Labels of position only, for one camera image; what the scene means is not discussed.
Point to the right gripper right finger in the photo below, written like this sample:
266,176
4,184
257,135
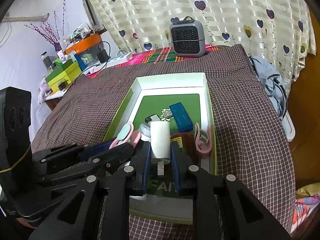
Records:
223,207

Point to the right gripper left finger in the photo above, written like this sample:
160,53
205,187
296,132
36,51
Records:
99,205

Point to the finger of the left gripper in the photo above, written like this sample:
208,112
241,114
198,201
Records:
94,150
109,161

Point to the pink clip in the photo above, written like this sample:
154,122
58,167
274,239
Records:
203,141
127,134

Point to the silver lighter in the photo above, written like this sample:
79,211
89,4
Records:
152,118

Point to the white charger plug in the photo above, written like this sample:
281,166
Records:
160,145

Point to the brown bottle red cap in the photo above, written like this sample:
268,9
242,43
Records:
186,143

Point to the brown checkered tablecloth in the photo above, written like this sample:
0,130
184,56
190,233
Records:
250,140

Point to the green white cardboard box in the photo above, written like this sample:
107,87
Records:
153,95

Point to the yellow green box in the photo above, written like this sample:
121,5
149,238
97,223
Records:
67,72

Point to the blue usb stick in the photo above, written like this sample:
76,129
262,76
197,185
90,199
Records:
182,119

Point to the white power strip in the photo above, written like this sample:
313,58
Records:
123,58

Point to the black power adapter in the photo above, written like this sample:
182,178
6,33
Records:
103,56

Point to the orange lid storage bin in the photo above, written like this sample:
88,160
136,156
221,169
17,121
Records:
85,51

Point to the colourful striped cloth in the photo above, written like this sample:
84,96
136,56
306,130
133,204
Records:
151,56

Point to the wooden wardrobe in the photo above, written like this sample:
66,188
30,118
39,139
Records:
304,112

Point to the grey mini heater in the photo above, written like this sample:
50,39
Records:
187,37

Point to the blue grey clothes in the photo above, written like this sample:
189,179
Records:
272,84

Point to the heart pattern curtain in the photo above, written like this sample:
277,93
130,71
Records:
279,31

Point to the black camera box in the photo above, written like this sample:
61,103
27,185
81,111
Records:
15,141

